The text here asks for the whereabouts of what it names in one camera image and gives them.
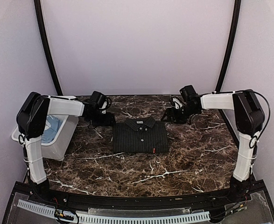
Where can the light blue garment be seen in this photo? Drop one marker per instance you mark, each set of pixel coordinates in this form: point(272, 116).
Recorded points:
point(51, 129)

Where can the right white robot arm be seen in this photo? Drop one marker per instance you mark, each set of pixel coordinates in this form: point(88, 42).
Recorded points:
point(250, 120)

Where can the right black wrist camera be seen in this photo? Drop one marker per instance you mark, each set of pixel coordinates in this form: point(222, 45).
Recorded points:
point(188, 93)

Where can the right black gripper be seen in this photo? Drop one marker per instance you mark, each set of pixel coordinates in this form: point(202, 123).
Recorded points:
point(168, 111)

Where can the right black frame post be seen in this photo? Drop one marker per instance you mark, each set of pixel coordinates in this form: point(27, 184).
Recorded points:
point(230, 43)

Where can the black pinstriped shirt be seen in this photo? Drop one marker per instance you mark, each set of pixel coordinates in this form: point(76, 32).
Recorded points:
point(144, 135)

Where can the left black frame post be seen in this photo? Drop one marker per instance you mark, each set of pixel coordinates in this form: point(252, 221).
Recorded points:
point(46, 47)

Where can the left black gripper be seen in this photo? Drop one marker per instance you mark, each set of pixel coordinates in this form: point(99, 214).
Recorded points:
point(109, 121)

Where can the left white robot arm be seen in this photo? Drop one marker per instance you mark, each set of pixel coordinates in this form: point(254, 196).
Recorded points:
point(33, 153)

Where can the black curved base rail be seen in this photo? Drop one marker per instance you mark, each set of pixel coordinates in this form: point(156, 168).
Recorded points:
point(224, 206)

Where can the black frame post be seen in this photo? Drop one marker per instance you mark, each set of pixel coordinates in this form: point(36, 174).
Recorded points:
point(46, 47)
point(230, 43)

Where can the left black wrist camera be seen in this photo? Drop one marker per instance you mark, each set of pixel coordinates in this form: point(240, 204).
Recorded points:
point(97, 99)

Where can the white slotted cable duct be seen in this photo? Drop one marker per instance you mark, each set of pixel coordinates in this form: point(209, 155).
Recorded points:
point(97, 216)

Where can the white plastic laundry bin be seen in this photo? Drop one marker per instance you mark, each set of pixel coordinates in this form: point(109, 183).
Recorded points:
point(57, 142)

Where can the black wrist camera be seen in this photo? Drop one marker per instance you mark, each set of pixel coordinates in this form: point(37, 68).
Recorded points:
point(97, 99)
point(188, 93)

